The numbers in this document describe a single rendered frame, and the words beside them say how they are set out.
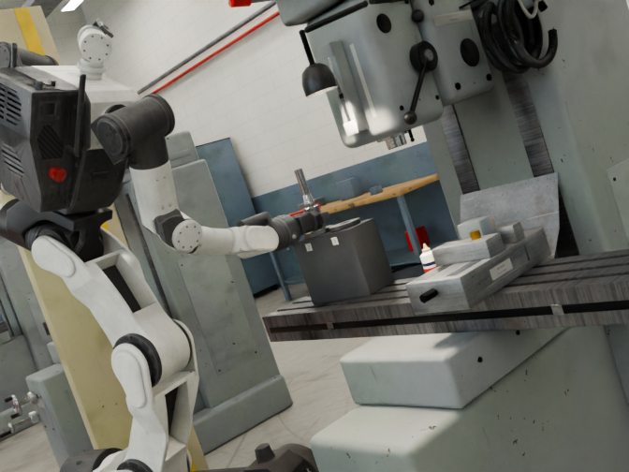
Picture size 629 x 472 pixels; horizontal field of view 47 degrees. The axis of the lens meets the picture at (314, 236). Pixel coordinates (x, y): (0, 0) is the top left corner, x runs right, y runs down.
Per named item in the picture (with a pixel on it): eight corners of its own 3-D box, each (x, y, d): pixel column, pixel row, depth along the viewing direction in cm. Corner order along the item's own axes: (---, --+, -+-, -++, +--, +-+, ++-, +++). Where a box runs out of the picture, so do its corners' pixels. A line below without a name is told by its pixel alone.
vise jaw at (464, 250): (490, 258, 154) (485, 240, 154) (435, 266, 165) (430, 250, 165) (505, 249, 158) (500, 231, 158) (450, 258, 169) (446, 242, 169)
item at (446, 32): (455, 100, 171) (420, -8, 169) (382, 126, 190) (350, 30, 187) (500, 86, 183) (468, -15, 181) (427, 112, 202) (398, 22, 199)
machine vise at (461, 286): (470, 309, 147) (453, 258, 146) (414, 315, 158) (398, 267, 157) (552, 255, 170) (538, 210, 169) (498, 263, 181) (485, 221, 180)
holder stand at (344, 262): (371, 295, 195) (346, 224, 193) (312, 304, 210) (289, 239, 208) (395, 280, 204) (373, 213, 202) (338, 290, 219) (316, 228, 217)
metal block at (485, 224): (487, 246, 161) (478, 221, 161) (464, 250, 166) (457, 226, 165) (499, 240, 165) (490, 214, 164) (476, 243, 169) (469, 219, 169)
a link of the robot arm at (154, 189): (163, 263, 168) (143, 176, 157) (137, 243, 177) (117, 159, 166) (206, 244, 174) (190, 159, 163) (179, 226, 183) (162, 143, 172)
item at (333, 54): (358, 132, 164) (329, 41, 162) (346, 136, 167) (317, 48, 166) (370, 128, 167) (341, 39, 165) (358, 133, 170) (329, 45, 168)
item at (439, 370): (463, 410, 150) (446, 356, 149) (351, 405, 177) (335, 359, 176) (580, 319, 182) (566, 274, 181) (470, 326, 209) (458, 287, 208)
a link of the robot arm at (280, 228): (294, 245, 195) (264, 258, 187) (270, 253, 203) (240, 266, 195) (280, 205, 194) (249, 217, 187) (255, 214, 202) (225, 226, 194)
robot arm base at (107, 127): (134, 167, 152) (114, 114, 148) (97, 168, 160) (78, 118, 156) (184, 140, 162) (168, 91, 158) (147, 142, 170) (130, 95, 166)
